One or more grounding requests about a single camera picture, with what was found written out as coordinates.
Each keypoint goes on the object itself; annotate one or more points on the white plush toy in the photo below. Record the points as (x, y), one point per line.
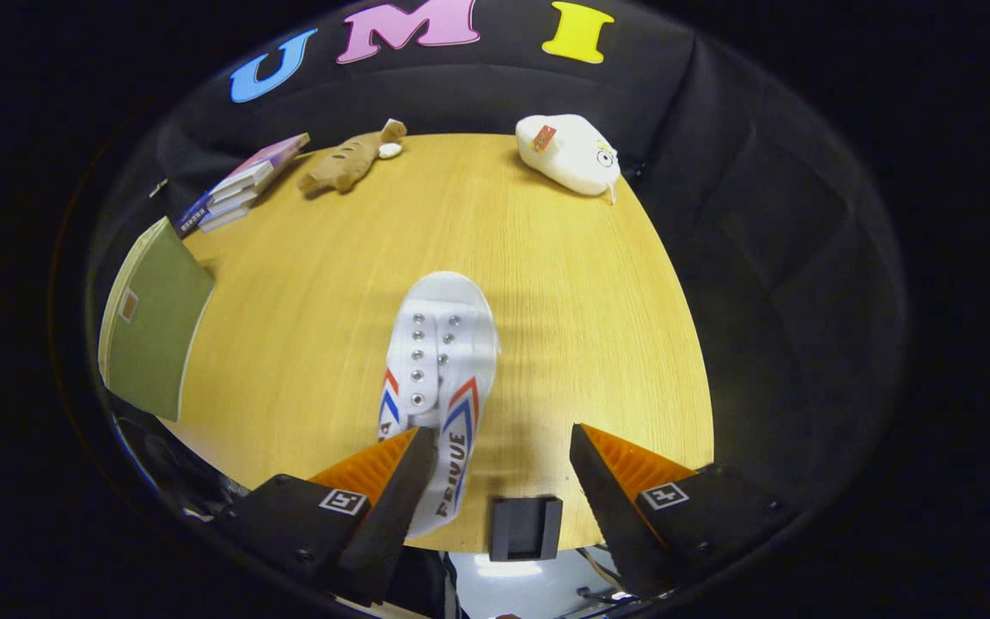
(572, 163)

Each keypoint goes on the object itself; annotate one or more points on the white canvas shoe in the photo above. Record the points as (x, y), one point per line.
(443, 301)

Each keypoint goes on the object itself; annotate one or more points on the blue book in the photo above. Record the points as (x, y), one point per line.
(190, 215)

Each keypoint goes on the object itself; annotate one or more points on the white paperback book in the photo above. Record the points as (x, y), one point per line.
(233, 199)
(224, 217)

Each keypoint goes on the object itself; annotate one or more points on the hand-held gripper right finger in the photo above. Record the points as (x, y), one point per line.
(607, 516)

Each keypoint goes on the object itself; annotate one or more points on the brown plush toy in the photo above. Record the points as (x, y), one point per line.
(345, 163)

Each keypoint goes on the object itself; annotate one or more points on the pink book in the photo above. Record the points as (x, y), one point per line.
(267, 155)

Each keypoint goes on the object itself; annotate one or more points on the green fabric storage box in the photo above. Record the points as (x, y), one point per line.
(155, 327)

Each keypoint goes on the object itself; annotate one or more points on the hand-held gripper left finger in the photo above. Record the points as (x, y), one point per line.
(392, 516)

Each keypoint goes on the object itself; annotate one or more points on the small black bracket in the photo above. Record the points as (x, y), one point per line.
(525, 526)

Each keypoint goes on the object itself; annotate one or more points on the silver clip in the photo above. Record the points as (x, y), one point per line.
(157, 187)

